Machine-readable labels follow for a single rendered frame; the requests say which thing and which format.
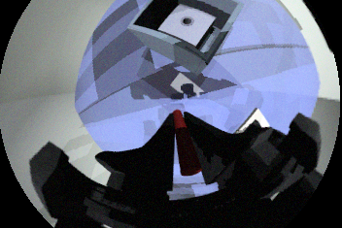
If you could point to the red peg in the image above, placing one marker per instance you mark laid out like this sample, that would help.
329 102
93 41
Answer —
188 160

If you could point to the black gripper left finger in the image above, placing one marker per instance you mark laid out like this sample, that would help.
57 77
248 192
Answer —
153 160

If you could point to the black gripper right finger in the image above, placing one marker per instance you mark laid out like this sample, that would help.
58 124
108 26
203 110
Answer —
216 149

